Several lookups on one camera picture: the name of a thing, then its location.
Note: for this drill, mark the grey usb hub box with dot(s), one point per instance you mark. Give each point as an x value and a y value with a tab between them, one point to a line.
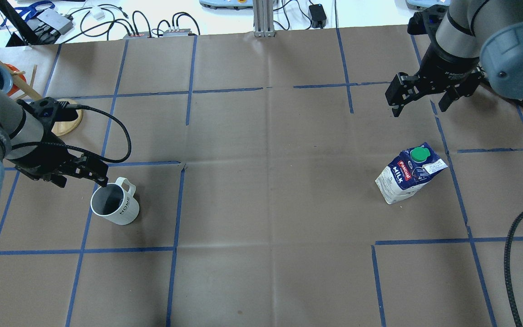
58	22

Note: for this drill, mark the blue white milk carton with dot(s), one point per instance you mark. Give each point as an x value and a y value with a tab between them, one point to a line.
409	172

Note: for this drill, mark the white mug grey inside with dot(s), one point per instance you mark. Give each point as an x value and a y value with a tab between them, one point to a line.
115	202

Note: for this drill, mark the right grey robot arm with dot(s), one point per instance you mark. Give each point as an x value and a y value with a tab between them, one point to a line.
471	42

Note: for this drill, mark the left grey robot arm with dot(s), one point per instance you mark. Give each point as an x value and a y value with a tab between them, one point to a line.
28	142

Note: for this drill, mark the small grey hub box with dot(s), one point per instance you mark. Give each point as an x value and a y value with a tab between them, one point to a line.
177	33

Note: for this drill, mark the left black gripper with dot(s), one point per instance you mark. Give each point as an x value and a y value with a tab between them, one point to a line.
47	156

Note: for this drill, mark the brown paper table cover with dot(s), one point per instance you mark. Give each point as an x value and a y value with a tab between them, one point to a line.
255	162

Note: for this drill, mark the black power adapter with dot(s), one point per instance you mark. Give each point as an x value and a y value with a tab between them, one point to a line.
317	16

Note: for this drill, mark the aluminium profile post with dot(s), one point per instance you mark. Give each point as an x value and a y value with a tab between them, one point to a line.
263	18

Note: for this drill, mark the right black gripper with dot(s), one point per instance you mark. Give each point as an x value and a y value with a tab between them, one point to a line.
447	67

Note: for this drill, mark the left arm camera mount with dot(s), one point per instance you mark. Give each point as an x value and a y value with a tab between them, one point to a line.
60	116

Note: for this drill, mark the small hub with red lights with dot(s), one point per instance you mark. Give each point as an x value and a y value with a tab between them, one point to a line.
140	35

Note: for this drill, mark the orange cup on stand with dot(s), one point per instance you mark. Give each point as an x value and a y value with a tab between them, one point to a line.
15	72

